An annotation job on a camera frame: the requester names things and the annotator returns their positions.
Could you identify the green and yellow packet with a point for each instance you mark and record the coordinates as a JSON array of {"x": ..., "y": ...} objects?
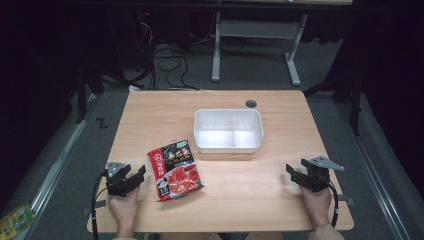
[{"x": 15, "y": 221}]

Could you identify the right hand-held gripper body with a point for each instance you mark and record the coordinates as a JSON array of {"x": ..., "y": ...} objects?
[{"x": 316, "y": 175}]

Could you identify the white power plug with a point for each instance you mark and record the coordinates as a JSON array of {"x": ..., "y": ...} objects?
[{"x": 133, "y": 88}]

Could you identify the person's right hand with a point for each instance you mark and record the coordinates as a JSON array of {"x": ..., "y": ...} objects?
[{"x": 316, "y": 206}]

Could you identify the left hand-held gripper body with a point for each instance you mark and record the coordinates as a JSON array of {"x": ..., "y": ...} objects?
[{"x": 116, "y": 186}]

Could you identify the white divided plastic container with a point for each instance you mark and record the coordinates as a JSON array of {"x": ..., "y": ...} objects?
[{"x": 228, "y": 138}]

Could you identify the white metal desk frame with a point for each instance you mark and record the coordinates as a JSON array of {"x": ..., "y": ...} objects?
[{"x": 256, "y": 29}]

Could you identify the person's left hand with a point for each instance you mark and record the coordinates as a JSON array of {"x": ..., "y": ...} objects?
[{"x": 123, "y": 210}]

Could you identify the grey tape strip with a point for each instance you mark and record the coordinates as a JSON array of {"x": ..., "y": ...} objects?
[
  {"x": 346, "y": 200},
  {"x": 100, "y": 204}
]

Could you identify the red and black seasoning packet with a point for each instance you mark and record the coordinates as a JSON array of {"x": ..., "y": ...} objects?
[{"x": 175, "y": 171}]

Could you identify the metal floor rail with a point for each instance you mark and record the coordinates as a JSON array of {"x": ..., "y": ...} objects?
[
  {"x": 370, "y": 160},
  {"x": 56, "y": 166}
]

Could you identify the black metal stand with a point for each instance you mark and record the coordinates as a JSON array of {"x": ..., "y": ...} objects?
[
  {"x": 81, "y": 96},
  {"x": 356, "y": 100}
]

